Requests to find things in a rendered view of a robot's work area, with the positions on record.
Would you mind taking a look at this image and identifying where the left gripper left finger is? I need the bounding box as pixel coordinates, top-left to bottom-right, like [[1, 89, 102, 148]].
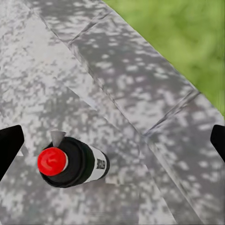
[[0, 125, 24, 181]]

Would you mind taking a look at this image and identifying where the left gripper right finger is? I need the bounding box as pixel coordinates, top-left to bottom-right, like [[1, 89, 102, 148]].
[[210, 125, 225, 161]]

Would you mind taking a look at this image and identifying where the pesticide atomizer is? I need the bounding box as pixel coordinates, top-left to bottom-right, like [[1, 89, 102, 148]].
[[37, 131, 110, 188]]

